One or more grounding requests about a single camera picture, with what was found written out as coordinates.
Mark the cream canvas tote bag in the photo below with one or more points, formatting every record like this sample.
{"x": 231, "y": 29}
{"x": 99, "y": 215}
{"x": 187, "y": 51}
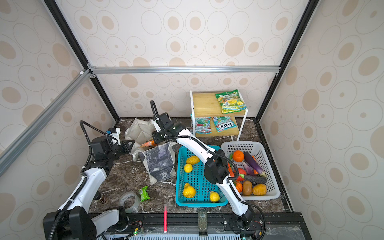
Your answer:
{"x": 158, "y": 160}

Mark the clear tape roll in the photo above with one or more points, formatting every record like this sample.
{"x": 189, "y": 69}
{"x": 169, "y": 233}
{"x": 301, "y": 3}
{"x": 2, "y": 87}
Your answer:
{"x": 130, "y": 201}

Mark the teal plastic basket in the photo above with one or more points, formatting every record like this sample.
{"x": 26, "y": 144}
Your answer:
{"x": 198, "y": 181}

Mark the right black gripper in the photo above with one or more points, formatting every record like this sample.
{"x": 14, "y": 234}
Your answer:
{"x": 155, "y": 134}

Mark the yellow lemon front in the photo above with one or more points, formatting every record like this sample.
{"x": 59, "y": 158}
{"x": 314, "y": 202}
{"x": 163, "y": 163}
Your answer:
{"x": 214, "y": 197}

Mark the diagonal aluminium frame bar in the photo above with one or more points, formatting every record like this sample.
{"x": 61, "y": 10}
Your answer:
{"x": 25, "y": 138}

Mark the horizontal aluminium frame bar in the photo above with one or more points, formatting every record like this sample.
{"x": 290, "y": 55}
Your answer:
{"x": 184, "y": 70}

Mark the green crumpled wrapper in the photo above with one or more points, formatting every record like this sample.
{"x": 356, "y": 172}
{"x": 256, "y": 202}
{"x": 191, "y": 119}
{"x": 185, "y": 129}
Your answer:
{"x": 144, "y": 194}

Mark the yellow orange potato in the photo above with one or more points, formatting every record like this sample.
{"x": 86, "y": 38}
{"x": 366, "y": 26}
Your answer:
{"x": 259, "y": 190}

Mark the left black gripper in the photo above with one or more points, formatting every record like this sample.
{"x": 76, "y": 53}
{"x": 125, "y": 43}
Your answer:
{"x": 127, "y": 148}

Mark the brown potato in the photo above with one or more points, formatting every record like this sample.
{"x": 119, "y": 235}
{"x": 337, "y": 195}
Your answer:
{"x": 247, "y": 188}

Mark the white plastic basket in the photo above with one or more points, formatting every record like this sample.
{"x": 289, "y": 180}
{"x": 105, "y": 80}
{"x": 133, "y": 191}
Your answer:
{"x": 257, "y": 150}

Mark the pink marker pen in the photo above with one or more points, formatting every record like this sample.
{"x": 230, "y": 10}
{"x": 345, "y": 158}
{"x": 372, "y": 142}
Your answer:
{"x": 165, "y": 218}

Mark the large bumpy yellow lemon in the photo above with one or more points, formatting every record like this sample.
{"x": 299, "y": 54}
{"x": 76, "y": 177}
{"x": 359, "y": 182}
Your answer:
{"x": 188, "y": 191}

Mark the green yellow snack bag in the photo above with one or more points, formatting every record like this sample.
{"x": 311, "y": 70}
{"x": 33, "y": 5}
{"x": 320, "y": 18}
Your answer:
{"x": 230, "y": 102}

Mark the small yellow lemon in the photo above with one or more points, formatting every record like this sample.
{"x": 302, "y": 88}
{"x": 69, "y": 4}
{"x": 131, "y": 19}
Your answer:
{"x": 188, "y": 168}

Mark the green Fox's candy bag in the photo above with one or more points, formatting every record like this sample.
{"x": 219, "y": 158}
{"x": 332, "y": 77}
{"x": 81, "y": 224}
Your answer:
{"x": 223, "y": 123}

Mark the orange fruit in white basket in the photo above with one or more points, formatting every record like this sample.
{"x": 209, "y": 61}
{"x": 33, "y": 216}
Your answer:
{"x": 238, "y": 156}

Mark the small orange pumpkin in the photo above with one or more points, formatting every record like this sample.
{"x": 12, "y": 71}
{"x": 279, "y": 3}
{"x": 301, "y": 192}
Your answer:
{"x": 239, "y": 187}

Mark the orange carrot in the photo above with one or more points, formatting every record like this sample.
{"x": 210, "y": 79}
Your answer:
{"x": 230, "y": 171}

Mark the white wooden two-tier shelf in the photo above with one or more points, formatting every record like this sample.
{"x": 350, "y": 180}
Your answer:
{"x": 206, "y": 105}

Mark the small dark bottle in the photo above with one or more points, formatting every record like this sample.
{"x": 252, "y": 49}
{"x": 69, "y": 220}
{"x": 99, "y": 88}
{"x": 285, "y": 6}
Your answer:
{"x": 101, "y": 198}

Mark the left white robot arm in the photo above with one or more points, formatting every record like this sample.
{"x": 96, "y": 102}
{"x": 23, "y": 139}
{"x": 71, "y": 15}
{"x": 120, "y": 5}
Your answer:
{"x": 72, "y": 220}

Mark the bumpy yellow citron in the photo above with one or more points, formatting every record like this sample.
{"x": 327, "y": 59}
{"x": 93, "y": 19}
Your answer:
{"x": 193, "y": 160}

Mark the dark cucumber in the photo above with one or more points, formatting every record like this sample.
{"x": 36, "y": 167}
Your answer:
{"x": 254, "y": 179}

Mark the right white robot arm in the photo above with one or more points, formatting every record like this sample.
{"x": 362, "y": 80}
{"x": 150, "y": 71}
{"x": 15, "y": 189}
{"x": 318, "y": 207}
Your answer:
{"x": 215, "y": 162}

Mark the teal red snack bag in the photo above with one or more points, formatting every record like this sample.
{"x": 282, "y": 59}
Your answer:
{"x": 203, "y": 125}

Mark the purple eggplant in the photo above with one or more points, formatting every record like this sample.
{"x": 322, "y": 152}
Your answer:
{"x": 251, "y": 161}

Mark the orange pink snack bag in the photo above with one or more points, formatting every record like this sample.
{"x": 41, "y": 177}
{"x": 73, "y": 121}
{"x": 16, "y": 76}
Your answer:
{"x": 150, "y": 143}

